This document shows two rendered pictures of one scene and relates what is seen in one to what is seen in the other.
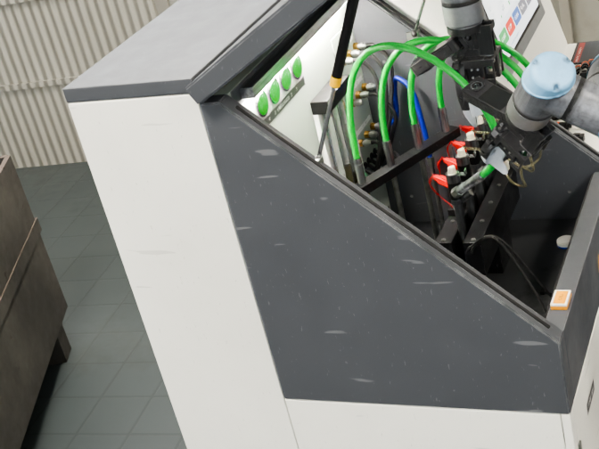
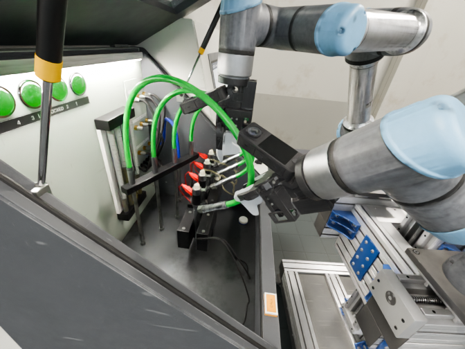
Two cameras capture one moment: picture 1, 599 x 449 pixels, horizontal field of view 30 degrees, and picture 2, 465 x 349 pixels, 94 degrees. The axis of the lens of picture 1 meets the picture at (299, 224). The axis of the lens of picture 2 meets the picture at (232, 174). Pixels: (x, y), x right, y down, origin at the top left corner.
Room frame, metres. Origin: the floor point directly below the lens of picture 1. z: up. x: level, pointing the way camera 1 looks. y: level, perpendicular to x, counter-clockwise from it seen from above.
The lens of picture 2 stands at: (1.54, -0.19, 1.50)
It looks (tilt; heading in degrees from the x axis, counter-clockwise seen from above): 31 degrees down; 334
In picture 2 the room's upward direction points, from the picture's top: 6 degrees clockwise
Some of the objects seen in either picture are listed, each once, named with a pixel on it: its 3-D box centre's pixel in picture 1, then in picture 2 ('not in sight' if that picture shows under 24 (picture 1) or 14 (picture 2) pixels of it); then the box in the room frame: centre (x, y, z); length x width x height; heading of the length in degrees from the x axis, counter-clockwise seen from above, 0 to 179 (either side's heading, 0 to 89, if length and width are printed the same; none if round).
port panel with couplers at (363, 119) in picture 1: (361, 93); (143, 123); (2.39, -0.21, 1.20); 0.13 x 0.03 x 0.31; 152
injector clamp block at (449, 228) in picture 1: (481, 232); (203, 214); (2.15, -0.38, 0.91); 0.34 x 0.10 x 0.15; 152
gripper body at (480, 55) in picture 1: (473, 53); (234, 104); (2.00, -0.40, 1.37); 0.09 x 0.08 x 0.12; 62
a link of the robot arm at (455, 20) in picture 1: (463, 12); (235, 66); (2.01, -0.40, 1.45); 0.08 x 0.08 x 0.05
